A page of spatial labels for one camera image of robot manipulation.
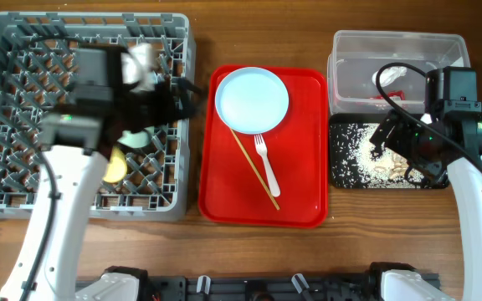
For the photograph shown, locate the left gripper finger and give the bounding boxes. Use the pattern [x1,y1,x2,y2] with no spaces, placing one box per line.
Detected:
[169,98,198,123]
[176,78,203,94]

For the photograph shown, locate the green plastic bowl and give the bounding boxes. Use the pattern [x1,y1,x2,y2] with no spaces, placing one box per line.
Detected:
[117,126,154,149]

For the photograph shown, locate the yellow plastic cup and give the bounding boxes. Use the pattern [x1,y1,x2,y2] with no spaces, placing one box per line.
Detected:
[103,146,127,184]

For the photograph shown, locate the red snack wrapper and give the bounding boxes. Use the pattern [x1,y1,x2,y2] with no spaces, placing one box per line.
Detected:
[371,90,405,102]

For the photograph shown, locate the white tissue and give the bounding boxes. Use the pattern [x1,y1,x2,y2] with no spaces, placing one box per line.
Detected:
[379,66,408,87]

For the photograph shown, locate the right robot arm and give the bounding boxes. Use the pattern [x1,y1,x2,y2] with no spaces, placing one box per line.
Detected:
[370,62,482,300]

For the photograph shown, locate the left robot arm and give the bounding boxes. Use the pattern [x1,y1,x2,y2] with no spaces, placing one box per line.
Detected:
[0,43,202,300]

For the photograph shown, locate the grey plastic dishwasher rack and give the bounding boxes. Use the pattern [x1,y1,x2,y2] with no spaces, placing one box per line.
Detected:
[0,12,197,222]

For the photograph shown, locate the single wooden chopstick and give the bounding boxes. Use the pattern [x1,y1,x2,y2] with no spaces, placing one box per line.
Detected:
[229,129,280,211]

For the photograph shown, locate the light blue round plate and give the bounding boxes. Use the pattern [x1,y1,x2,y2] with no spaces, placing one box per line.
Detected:
[214,67,290,135]

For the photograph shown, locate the spilled rice and scraps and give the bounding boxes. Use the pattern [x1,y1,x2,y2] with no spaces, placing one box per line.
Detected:
[331,123,426,185]

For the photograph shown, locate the black rectangular tray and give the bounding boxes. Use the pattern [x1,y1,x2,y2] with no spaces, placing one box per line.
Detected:
[327,113,451,191]

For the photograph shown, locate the white plastic fork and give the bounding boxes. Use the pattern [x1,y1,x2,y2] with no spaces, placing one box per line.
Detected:
[254,134,281,197]

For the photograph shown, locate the clear plastic bin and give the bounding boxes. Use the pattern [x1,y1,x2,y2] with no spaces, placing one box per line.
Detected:
[327,30,470,115]

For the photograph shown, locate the red plastic serving tray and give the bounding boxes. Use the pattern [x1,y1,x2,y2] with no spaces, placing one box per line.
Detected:
[197,64,329,228]

